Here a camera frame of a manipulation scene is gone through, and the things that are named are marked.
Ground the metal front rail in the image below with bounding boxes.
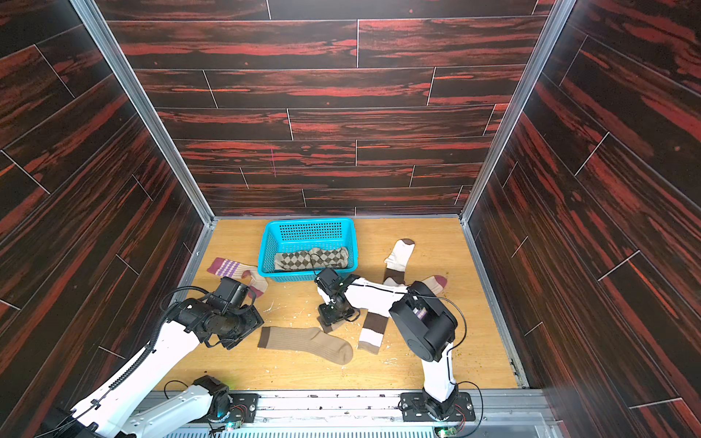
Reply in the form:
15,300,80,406
171,383,564,437

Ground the purple striped sock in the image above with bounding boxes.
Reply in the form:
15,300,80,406
207,257,268,297
422,276,447,297

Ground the tan ribbed sock front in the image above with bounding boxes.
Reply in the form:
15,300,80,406
257,327,353,365

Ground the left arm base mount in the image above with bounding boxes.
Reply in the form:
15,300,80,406
193,375,260,423

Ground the argyle sock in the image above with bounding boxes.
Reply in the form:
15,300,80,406
274,250,316,272
309,247,350,269

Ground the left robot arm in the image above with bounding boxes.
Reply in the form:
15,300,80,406
39,277,264,437

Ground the purple striped sock left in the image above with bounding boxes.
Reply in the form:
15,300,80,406
207,257,268,297

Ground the turquoise plastic basket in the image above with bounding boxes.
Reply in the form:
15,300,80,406
257,217,359,283

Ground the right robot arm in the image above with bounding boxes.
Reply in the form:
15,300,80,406
315,268,459,421

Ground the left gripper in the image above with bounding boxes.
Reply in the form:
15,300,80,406
222,302,268,348

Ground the purple striped sock right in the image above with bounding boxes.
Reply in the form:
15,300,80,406
422,276,447,297

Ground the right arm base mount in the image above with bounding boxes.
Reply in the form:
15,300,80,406
398,391,476,423

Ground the white brown striped sock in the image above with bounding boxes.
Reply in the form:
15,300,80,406
358,238,415,355

